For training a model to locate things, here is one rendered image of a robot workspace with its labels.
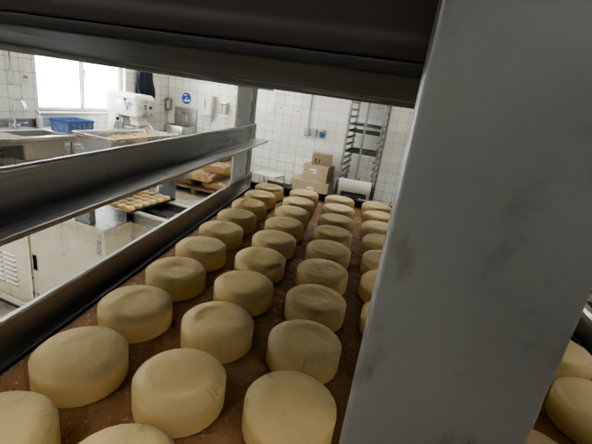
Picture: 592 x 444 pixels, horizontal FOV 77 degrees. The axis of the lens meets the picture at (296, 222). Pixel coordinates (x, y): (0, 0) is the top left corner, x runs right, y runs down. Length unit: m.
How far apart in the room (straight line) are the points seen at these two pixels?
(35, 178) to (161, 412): 0.16
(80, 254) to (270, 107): 4.48
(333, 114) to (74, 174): 5.76
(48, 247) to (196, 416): 2.53
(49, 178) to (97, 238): 2.08
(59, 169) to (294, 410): 0.21
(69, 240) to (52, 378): 2.31
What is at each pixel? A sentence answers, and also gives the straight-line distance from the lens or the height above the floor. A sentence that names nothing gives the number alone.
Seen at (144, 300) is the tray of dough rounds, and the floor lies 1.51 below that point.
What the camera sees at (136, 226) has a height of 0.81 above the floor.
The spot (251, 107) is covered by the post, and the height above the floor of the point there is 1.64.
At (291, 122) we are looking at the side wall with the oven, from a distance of 6.22.
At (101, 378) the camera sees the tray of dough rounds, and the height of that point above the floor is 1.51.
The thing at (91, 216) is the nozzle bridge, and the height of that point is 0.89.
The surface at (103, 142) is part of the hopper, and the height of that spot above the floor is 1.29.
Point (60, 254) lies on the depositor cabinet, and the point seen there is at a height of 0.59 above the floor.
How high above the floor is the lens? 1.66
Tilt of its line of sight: 19 degrees down
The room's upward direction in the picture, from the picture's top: 8 degrees clockwise
